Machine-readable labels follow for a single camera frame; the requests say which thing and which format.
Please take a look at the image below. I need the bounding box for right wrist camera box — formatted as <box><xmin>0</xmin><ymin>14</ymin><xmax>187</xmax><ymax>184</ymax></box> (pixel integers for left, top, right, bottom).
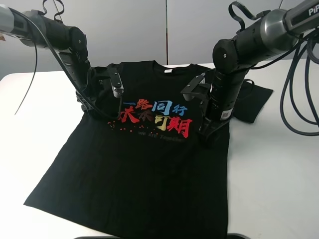
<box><xmin>180</xmin><ymin>73</ymin><xmax>211</xmax><ymax>101</ymax></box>

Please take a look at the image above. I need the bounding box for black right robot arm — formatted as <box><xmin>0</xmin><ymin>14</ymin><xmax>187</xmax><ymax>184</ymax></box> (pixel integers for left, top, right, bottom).
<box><xmin>199</xmin><ymin>0</ymin><xmax>319</xmax><ymax>137</ymax></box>

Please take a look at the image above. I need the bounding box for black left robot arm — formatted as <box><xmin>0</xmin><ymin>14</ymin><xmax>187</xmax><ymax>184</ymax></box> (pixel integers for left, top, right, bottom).
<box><xmin>0</xmin><ymin>5</ymin><xmax>106</xmax><ymax>117</ymax></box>

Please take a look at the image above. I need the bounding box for black flat ribbon cable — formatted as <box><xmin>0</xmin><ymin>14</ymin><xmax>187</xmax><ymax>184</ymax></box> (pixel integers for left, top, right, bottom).
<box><xmin>228</xmin><ymin>0</ymin><xmax>271</xmax><ymax>30</ymax></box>

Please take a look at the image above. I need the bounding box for black printed t-shirt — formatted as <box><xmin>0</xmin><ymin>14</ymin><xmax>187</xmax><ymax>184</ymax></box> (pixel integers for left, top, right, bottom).
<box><xmin>23</xmin><ymin>60</ymin><xmax>274</xmax><ymax>239</ymax></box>

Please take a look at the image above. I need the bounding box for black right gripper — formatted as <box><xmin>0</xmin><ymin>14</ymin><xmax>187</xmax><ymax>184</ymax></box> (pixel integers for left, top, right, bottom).
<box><xmin>198</xmin><ymin>99</ymin><xmax>235</xmax><ymax>141</ymax></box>

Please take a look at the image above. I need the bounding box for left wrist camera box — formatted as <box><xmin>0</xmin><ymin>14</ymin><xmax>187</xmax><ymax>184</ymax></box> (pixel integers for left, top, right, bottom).
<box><xmin>107</xmin><ymin>67</ymin><xmax>124</xmax><ymax>98</ymax></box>

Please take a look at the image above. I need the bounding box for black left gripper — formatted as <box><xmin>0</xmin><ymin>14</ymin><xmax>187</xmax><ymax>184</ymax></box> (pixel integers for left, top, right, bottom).
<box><xmin>74</xmin><ymin>67</ymin><xmax>105</xmax><ymax>117</ymax></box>

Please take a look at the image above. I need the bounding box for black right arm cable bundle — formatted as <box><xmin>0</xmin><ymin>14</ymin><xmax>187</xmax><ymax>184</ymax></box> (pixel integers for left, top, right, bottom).
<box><xmin>279</xmin><ymin>34</ymin><xmax>319</xmax><ymax>137</ymax></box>

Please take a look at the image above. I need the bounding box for black left camera cable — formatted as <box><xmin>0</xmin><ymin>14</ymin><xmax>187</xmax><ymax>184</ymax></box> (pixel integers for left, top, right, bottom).
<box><xmin>7</xmin><ymin>7</ymin><xmax>124</xmax><ymax>120</ymax></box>

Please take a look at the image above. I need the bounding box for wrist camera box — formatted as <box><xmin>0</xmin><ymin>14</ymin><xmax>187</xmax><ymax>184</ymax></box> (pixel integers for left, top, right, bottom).
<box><xmin>180</xmin><ymin>73</ymin><xmax>211</xmax><ymax>101</ymax></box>
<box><xmin>107</xmin><ymin>67</ymin><xmax>124</xmax><ymax>98</ymax></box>

